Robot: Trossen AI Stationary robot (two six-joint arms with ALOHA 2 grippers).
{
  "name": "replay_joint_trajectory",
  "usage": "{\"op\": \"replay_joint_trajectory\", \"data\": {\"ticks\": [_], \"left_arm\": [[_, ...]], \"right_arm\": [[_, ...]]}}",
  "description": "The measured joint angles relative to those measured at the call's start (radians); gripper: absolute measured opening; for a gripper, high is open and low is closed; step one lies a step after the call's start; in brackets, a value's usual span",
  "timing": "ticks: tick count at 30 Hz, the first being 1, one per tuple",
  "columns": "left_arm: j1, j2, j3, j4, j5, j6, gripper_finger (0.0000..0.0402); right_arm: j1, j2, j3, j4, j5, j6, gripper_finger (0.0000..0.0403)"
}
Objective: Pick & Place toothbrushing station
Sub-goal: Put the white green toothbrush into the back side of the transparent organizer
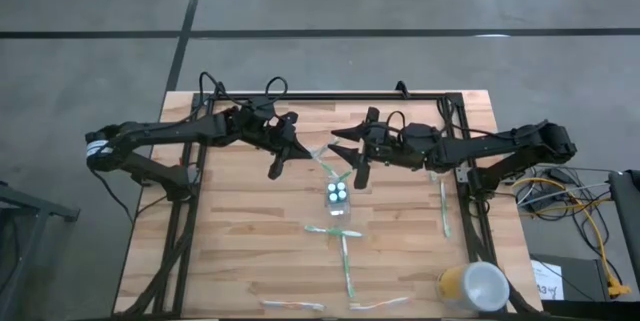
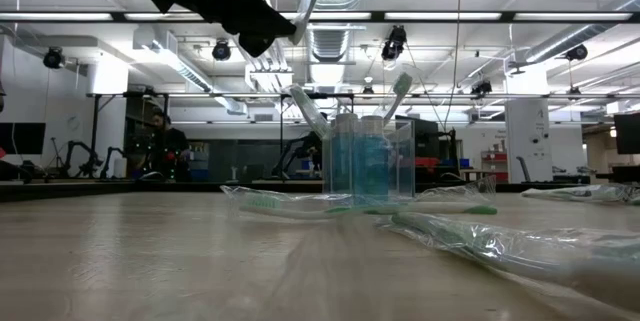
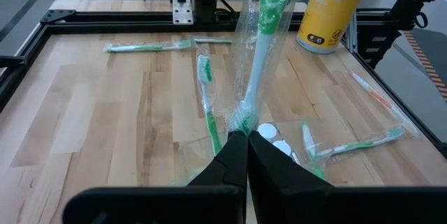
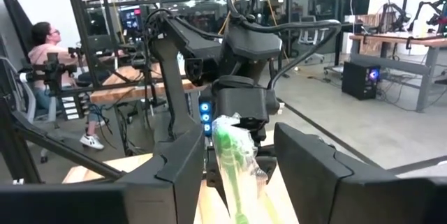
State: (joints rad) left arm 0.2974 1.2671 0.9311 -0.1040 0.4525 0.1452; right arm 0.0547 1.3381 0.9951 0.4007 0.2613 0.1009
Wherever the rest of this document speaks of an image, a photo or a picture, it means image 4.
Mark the black power strip white labels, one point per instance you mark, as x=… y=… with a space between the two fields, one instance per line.
x=71 y=107

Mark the black desk robot arm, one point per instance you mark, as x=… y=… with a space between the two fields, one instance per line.
x=429 y=7
x=393 y=11

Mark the wooden workbench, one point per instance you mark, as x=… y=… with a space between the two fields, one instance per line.
x=115 y=95

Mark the green toothbrush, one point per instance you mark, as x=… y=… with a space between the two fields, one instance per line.
x=230 y=154

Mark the person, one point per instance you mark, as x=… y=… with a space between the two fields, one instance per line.
x=43 y=54

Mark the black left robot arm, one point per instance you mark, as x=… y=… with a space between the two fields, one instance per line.
x=174 y=77

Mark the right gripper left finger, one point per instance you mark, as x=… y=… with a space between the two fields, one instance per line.
x=157 y=196

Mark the grey office chair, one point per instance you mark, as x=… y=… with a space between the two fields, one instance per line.
x=311 y=37

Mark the black computer monitor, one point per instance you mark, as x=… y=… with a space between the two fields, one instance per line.
x=359 y=4

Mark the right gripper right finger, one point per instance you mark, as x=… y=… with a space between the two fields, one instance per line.
x=331 y=196

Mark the black computer tower blue lights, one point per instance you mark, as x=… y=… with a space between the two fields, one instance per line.
x=205 y=117

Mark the black framed glass partition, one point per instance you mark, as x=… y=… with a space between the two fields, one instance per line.
x=87 y=42

